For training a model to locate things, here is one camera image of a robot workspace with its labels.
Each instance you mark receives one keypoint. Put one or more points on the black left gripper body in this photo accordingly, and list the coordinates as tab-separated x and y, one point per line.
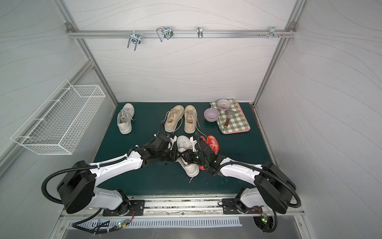
172	155

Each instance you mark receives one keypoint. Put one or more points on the wooden handled metal spatula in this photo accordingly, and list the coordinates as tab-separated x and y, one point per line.
231	113

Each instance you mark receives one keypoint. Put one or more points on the green white checkered cloth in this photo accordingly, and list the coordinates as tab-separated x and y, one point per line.
222	114

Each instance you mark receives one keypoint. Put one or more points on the white vent grille strip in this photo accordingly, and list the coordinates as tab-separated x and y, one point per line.
151	223

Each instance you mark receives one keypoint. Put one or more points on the pink plastic tray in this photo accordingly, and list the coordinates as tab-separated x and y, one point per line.
238	123

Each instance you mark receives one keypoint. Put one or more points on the beige sneaker with red insole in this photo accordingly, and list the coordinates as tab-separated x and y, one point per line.
191	121

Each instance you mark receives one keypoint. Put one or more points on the lilac ceramic bowl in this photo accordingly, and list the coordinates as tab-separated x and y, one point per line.
211	115

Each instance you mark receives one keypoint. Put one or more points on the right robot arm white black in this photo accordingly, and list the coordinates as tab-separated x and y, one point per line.
271	186

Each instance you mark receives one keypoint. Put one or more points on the striped small ceramic bowl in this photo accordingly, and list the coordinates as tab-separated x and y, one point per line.
223	104

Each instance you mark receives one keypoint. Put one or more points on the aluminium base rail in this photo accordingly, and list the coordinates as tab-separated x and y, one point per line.
162	206

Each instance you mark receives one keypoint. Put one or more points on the aluminium top rail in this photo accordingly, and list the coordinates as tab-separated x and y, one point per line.
178	34

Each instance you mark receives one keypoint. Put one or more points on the white wire basket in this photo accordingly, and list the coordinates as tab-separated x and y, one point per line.
57	126

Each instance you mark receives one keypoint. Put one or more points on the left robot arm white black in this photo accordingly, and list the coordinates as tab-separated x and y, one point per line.
80	189

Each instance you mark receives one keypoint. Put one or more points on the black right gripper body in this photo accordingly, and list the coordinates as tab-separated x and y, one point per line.
199	156

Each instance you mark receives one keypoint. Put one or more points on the metal hook clamp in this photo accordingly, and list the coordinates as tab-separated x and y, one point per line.
135	40
272	34
164	32
200	32

